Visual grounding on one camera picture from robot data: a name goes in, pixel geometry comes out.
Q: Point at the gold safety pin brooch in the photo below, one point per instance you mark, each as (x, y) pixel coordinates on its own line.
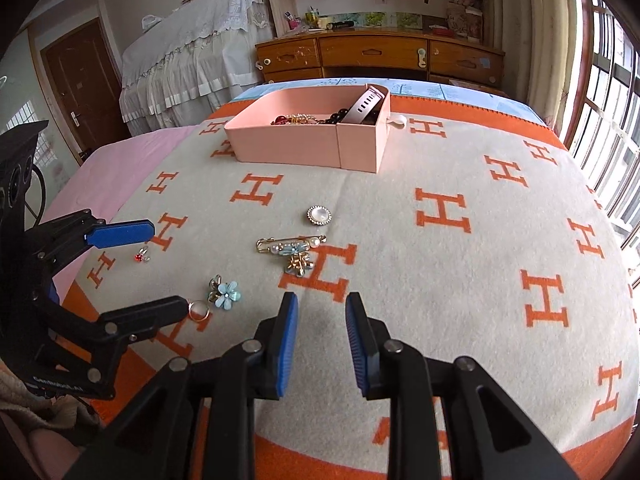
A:
(296, 249)

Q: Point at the pink bed sheet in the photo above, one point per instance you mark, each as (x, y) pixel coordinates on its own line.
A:
(113, 173)

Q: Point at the pink jewelry tray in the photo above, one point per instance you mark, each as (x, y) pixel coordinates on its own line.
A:
(350, 147)

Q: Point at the left forearm knit sleeve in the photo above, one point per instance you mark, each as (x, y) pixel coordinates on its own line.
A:
(42, 438)

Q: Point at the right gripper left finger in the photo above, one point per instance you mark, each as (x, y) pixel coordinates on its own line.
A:
(278, 337)

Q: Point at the red beaded bangle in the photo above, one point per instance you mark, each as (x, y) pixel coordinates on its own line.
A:
(296, 119)

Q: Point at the cream curtain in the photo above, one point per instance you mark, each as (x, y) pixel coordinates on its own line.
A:
(540, 40)

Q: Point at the window with metal grille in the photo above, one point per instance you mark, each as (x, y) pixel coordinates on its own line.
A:
(603, 135)

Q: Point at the white lace covered furniture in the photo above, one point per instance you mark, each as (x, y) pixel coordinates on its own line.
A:
(192, 63)

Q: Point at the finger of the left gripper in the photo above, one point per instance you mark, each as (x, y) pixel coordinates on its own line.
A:
(143, 321)
(120, 234)

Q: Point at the blue flower hair clip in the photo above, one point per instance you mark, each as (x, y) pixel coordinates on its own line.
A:
(223, 295)

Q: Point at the round pearl brooch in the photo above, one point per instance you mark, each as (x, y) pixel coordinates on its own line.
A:
(319, 215)

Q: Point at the small red earring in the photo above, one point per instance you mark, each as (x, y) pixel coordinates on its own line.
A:
(142, 255)

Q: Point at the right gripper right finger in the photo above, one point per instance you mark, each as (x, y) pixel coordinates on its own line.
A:
(366, 337)

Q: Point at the brown wooden door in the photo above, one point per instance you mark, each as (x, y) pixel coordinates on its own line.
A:
(85, 86)

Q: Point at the wooden desk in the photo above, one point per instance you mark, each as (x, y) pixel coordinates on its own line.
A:
(379, 53)

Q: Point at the white orange H blanket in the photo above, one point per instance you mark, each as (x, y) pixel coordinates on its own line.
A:
(469, 241)

